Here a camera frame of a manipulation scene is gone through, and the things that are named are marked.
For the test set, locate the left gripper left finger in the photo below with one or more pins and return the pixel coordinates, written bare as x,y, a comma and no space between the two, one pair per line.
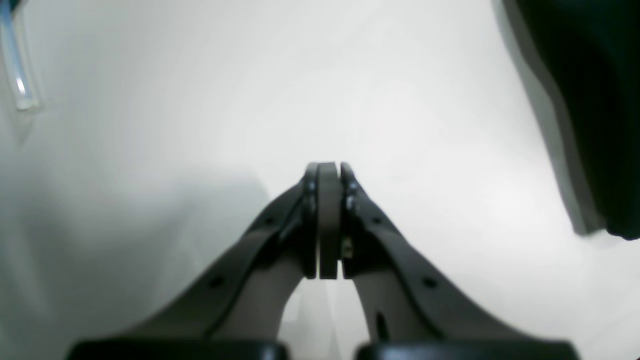
234,310

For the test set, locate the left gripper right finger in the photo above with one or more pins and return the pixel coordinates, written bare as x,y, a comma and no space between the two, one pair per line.
412,311

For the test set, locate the black T-shirt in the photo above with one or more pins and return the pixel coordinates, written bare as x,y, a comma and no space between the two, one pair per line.
585,53

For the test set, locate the clear glue stick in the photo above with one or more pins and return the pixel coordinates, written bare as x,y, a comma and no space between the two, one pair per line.
24,96

